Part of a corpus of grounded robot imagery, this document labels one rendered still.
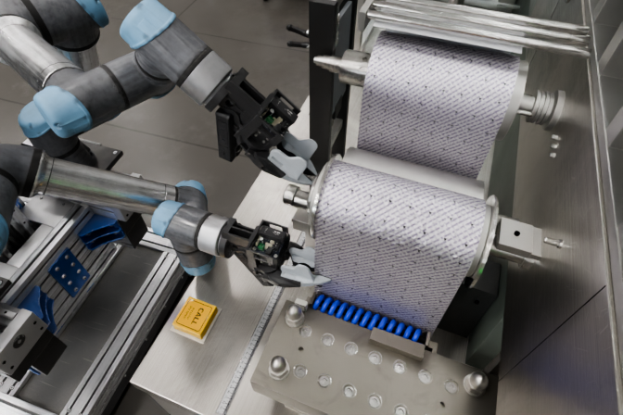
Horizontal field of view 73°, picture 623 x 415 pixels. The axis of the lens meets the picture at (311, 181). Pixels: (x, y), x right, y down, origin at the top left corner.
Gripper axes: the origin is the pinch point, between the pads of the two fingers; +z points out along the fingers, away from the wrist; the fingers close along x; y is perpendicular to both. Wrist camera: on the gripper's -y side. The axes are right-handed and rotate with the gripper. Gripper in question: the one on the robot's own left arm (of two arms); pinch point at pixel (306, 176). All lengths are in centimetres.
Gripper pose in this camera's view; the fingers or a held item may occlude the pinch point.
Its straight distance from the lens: 71.3
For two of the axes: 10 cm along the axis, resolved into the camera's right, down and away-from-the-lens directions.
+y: 6.0, -3.4, -7.3
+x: 3.6, -7.0, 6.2
